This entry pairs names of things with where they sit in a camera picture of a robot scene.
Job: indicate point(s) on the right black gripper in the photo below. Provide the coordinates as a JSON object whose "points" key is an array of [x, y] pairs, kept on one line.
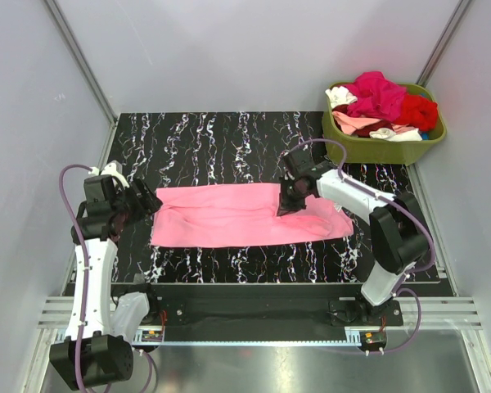
{"points": [[286, 206]]}

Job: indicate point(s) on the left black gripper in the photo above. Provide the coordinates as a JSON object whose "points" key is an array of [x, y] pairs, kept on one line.
{"points": [[149, 203]]}

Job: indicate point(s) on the light pink t shirt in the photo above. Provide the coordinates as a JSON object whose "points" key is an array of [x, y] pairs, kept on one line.
{"points": [[239, 215]]}

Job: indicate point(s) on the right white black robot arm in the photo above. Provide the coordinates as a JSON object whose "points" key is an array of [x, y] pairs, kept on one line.
{"points": [[397, 226]]}

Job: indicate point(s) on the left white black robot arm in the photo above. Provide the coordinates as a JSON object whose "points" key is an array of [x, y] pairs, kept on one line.
{"points": [[97, 348]]}

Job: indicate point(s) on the olive green laundry basket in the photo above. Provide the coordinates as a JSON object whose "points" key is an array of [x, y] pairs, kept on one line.
{"points": [[375, 151]]}

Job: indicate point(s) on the peach t shirt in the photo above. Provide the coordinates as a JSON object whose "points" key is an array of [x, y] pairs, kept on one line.
{"points": [[349, 125]]}

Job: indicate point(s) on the dark red t shirt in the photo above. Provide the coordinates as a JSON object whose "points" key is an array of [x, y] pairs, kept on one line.
{"points": [[364, 132]]}

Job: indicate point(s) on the cream white t shirt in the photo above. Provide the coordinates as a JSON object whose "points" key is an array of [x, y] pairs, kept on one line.
{"points": [[402, 134]]}

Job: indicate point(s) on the left small circuit board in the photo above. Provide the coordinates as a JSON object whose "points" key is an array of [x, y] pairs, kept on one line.
{"points": [[152, 335]]}

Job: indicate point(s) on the small circuit board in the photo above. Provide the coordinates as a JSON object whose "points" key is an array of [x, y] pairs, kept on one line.
{"points": [[152, 335], [371, 338]]}

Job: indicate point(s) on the magenta t shirt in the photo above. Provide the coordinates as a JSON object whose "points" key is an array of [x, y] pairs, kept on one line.
{"points": [[377, 97]]}

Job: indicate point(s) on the right small circuit board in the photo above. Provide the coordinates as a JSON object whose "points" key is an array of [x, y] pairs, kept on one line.
{"points": [[371, 338]]}

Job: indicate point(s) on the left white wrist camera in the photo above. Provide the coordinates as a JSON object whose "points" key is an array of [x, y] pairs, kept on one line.
{"points": [[114, 169]]}

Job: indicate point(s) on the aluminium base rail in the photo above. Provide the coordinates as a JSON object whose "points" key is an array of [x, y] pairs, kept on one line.
{"points": [[437, 314]]}

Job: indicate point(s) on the left aluminium frame post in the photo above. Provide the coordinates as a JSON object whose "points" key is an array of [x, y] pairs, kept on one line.
{"points": [[72, 43]]}

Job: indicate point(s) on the aluminium frame post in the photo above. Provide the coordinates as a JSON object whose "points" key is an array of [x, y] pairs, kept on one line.
{"points": [[72, 43], [455, 20]]}

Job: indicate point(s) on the right aluminium frame post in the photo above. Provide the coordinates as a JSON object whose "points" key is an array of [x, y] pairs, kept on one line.
{"points": [[455, 20]]}

